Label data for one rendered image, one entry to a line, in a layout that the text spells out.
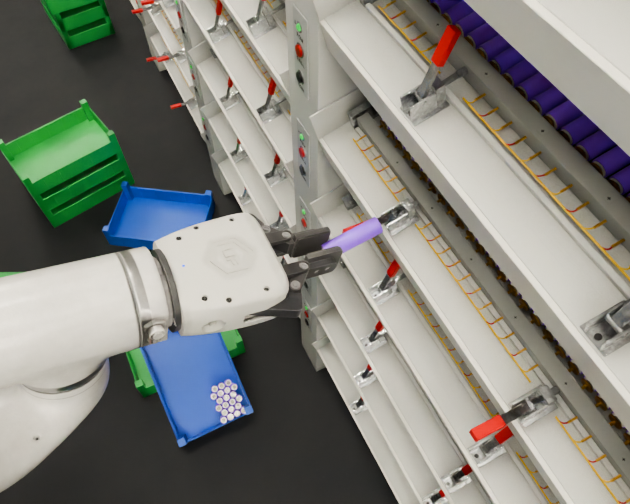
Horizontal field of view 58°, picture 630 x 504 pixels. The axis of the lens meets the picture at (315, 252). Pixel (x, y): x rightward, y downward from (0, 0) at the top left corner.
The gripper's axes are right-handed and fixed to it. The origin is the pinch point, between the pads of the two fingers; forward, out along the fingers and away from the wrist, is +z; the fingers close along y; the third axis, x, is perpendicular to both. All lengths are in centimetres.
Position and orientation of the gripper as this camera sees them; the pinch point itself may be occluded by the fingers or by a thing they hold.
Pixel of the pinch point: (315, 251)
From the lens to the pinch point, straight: 56.5
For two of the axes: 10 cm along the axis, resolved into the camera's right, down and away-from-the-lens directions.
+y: -4.4, -7.6, 4.8
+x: -2.2, 6.1, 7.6
